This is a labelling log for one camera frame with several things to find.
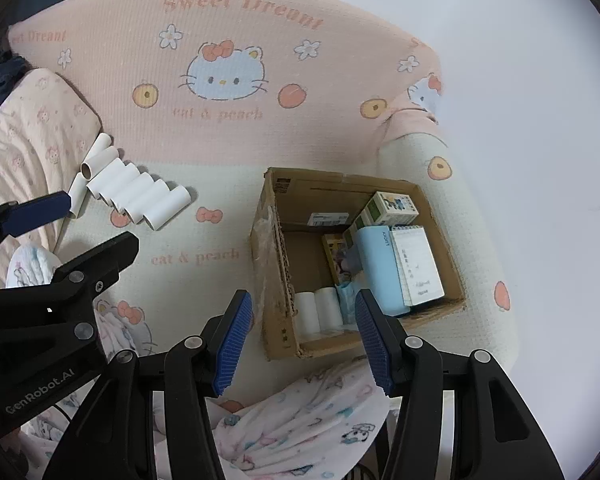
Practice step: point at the light blue box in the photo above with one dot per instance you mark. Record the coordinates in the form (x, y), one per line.
(375, 270)

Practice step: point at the large green white carton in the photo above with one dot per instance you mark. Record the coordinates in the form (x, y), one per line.
(387, 207)

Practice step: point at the brown cardboard box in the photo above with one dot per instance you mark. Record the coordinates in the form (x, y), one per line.
(277, 330)

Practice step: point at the flat white labelled box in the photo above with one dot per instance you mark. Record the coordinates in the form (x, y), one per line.
(330, 219)

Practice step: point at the white cardboard tube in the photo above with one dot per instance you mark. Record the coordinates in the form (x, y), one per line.
(327, 310)
(305, 312)

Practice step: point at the clear plastic wrap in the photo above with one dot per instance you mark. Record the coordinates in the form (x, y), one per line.
(267, 245)

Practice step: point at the pink printed pillow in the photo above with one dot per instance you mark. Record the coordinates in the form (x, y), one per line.
(25, 125)

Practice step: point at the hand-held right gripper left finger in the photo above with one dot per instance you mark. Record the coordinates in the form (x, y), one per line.
(232, 347)

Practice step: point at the white cartoon print blanket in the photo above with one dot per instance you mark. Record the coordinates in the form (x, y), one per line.
(300, 420)

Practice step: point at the yellow printed box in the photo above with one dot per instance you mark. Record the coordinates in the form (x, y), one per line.
(337, 255)

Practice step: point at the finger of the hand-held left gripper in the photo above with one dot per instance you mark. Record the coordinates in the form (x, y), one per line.
(102, 255)
(37, 212)

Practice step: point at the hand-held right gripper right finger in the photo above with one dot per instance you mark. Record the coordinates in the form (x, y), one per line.
(372, 347)

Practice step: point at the small green white box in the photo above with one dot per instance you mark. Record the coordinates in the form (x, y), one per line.
(362, 224)

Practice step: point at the pink cat print bed sheet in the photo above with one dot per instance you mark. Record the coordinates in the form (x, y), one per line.
(330, 125)

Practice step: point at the blue plastic packet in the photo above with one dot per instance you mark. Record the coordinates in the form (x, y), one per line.
(345, 295)

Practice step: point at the white spiral notepad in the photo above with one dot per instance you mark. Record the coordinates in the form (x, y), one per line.
(420, 265)

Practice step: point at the dark blue cloth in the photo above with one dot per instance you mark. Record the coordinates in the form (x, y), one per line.
(0, 80)

